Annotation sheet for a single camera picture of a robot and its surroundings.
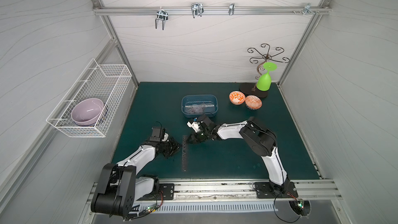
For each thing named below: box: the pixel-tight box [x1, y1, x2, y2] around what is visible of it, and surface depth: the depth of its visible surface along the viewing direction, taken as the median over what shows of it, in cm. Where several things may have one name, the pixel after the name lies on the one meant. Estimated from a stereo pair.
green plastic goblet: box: [256, 61, 278, 92], surface depth 93 cm
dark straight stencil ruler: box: [181, 135, 188, 172], surface depth 87 cm
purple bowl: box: [70, 98, 105, 126], surface depth 62 cm
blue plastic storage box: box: [181, 94, 219, 118], surface depth 106 cm
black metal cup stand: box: [239, 43, 291, 98], surface depth 97 cm
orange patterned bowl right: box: [245, 94, 263, 111], surface depth 109 cm
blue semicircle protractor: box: [189, 104, 204, 115], surface depth 106 cm
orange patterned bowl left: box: [229, 90, 246, 106], surface depth 110 cm
